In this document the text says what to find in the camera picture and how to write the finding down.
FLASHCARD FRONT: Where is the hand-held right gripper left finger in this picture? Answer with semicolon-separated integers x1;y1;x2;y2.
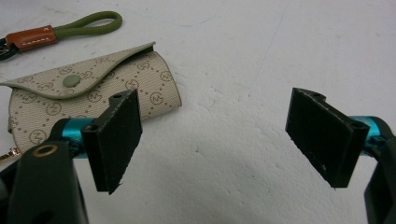
49;89;144;196

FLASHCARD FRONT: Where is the gold metal clasp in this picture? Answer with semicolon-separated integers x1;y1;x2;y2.
0;147;22;162

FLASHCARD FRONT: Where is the green cord strap with leather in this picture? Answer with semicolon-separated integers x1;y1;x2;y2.
0;10;123;62

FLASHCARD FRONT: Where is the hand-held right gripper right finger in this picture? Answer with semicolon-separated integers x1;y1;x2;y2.
285;87;387;189

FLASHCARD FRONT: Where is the beige patterned pouch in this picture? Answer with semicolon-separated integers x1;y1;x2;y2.
0;41;183;154

